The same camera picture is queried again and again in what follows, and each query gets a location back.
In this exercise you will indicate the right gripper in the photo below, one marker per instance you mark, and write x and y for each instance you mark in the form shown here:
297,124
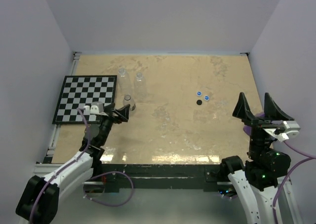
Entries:
272,111

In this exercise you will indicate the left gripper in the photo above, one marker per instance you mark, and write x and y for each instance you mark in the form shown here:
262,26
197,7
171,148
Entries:
122,113

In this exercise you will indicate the small clear plastic bottle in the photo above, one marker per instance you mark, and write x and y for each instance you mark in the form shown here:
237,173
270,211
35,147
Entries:
128,100

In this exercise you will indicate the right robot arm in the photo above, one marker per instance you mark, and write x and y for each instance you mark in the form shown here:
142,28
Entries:
256,180

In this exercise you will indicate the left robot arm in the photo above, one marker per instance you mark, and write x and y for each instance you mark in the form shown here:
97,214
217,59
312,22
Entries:
41,196

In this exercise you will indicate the clear bottle back left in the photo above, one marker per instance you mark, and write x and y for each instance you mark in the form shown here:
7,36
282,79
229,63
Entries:
124,81

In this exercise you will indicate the clear bottle back right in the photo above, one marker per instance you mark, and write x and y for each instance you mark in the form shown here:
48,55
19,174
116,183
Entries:
140,86

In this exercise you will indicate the purple object table edge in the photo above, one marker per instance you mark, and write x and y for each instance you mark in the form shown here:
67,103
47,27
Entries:
247,129

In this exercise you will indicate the black white checkerboard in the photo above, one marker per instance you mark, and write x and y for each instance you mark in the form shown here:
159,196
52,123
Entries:
92,88

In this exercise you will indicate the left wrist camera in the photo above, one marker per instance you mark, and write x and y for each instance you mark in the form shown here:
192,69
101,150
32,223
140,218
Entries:
96,108

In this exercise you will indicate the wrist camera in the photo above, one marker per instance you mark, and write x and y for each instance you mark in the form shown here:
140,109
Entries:
283,130
96,108

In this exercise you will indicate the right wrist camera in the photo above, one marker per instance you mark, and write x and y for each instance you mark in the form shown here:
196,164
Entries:
283,130

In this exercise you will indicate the aluminium rail left edge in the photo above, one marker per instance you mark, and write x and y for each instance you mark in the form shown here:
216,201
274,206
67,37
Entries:
63,109

